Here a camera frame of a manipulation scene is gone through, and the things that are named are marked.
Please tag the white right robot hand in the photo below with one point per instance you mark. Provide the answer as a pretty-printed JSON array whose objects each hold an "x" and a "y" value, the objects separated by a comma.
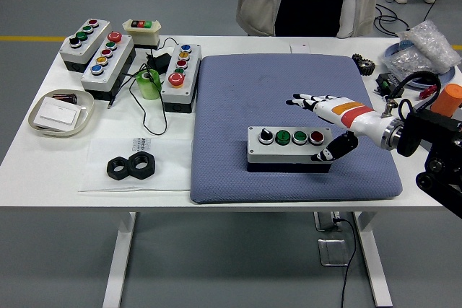
[{"x": 346, "y": 113}]

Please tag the grey four-button control box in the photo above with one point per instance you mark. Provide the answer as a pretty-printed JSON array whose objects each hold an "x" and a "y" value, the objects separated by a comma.
[
  {"x": 288, "y": 153},
  {"x": 84, "y": 46}
]

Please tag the grey five-button control box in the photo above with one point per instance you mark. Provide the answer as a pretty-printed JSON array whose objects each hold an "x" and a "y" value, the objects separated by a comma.
[
  {"x": 180, "y": 91},
  {"x": 108, "y": 70}
]

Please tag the black module green terminal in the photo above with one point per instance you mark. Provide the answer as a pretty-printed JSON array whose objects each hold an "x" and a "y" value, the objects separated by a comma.
[{"x": 384, "y": 82}]

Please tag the black metal gear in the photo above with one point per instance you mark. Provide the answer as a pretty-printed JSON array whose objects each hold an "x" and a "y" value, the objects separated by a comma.
[{"x": 364, "y": 66}]

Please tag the clear bag of metal parts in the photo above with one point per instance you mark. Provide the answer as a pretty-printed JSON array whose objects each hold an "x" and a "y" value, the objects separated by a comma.
[{"x": 408, "y": 62}]

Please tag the red clip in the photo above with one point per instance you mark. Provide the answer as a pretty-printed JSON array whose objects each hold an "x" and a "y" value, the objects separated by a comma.
[{"x": 427, "y": 92}]

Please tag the blue-grey textured mat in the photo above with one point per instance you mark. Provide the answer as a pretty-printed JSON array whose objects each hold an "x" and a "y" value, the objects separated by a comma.
[{"x": 245, "y": 91}]

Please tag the orange cylinder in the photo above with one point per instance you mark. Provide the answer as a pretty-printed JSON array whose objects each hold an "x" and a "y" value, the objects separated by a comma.
[{"x": 449, "y": 100}]

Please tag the bubble wrap bag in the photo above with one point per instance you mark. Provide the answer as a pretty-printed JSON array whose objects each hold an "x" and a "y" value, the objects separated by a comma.
[{"x": 431, "y": 44}]

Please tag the metal floor socket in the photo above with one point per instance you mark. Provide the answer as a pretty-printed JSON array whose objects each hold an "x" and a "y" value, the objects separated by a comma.
[{"x": 333, "y": 252}]

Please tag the white table leg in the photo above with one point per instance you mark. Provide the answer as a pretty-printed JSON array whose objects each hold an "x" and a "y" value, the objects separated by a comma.
[
  {"x": 375, "y": 261},
  {"x": 119, "y": 261}
]

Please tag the clear printed plastic bag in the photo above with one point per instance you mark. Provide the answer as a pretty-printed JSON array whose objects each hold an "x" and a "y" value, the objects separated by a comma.
[{"x": 169, "y": 163}]

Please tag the black power adapter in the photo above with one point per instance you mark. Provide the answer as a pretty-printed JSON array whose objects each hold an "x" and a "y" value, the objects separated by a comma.
[{"x": 160, "y": 61}]

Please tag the green tape roll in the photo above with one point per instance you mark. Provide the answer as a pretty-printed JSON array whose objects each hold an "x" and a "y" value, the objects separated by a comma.
[{"x": 148, "y": 86}]

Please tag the black hex nut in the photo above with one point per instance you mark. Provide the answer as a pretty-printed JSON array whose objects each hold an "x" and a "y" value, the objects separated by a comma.
[
  {"x": 115, "y": 172},
  {"x": 149, "y": 167}
]

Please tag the beige shallow tray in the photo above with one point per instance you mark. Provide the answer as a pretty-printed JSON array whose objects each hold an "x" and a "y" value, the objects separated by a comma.
[{"x": 84, "y": 113}]

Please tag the dark small cylinder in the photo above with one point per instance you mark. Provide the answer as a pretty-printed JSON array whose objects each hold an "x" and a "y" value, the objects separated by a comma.
[{"x": 65, "y": 98}]

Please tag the cream three-button switch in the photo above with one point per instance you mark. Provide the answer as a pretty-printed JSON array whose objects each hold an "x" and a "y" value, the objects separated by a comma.
[{"x": 142, "y": 35}]

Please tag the white wall switch plate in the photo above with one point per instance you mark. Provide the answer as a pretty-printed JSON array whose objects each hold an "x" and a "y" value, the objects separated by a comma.
[{"x": 57, "y": 114}]

